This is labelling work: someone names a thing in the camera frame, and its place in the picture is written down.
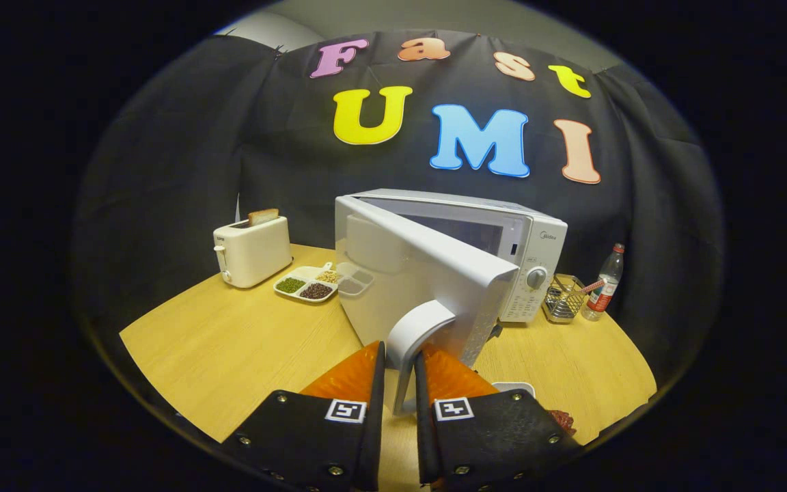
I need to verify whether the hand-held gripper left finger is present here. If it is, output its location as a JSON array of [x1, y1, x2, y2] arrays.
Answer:
[[221, 340, 387, 492]]

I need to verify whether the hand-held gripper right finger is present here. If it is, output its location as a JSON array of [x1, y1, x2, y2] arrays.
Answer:
[[413, 344, 582, 492]]

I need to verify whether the red-brown meat skewer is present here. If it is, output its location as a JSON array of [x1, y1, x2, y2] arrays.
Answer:
[[547, 409, 577, 437]]

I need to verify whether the white toaster oven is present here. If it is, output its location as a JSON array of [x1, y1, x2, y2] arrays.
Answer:
[[334, 189, 568, 416]]

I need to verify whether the cream toaster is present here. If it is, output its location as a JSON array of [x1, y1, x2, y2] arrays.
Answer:
[[213, 216, 293, 289]]

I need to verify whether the divided plate of beans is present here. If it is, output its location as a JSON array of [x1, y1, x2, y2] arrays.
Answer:
[[273, 262, 343, 303]]

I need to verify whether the clear plastic water bottle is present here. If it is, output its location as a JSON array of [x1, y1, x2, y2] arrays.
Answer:
[[581, 243, 625, 322]]

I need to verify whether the metal wire basket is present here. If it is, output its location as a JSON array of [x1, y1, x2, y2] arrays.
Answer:
[[542, 274, 589, 324]]

